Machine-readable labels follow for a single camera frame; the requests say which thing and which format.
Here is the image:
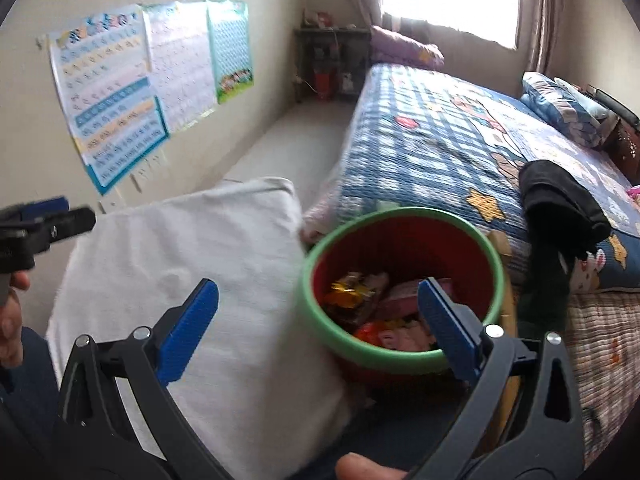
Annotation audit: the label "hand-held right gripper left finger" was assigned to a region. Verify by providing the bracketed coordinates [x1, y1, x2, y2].
[57, 278, 235, 480]

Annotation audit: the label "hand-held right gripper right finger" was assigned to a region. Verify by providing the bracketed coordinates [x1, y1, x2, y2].
[405, 277, 586, 480]

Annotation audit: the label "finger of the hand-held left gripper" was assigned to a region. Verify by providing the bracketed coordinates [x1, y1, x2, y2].
[25, 207, 96, 266]
[0, 196, 69, 226]

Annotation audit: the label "large pink snack bag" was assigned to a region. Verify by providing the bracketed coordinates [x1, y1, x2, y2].
[380, 280, 453, 321]

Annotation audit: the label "red bucket with green rim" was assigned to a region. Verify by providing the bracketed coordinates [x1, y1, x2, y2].
[300, 206, 506, 376]

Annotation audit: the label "person's left hand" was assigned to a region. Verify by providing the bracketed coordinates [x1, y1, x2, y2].
[0, 271, 31, 368]

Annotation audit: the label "person's right hand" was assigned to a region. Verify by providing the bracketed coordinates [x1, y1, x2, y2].
[335, 452, 408, 480]

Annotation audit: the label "white table cloth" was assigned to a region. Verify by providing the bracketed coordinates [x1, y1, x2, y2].
[45, 176, 361, 480]

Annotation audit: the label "person's dark blue pants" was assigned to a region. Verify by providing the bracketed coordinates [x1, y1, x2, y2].
[0, 325, 61, 461]

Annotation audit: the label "black cloth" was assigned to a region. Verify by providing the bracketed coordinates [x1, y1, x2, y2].
[515, 160, 612, 336]

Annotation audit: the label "blue plaid bed quilt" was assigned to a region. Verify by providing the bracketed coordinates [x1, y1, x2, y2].
[332, 62, 640, 291]

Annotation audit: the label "blue patterned pillow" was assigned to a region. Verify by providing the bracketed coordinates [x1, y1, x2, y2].
[521, 71, 618, 148]

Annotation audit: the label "small red bin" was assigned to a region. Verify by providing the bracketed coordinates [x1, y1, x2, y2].
[314, 70, 337, 100]

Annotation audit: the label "black bed headboard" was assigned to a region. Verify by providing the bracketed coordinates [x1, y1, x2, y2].
[587, 85, 640, 131]

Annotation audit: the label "purple pillow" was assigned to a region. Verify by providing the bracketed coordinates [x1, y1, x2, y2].
[370, 25, 446, 70]

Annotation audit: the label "dark side table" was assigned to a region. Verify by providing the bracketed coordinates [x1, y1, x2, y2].
[294, 25, 373, 103]

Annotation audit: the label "blue letter wall poster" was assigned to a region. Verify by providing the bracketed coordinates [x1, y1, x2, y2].
[36, 4, 171, 196]

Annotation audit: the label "white chart wall poster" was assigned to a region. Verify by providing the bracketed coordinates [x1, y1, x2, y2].
[142, 2, 218, 133]

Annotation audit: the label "teal chart wall poster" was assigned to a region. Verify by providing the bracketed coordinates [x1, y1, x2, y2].
[206, 1, 255, 106]

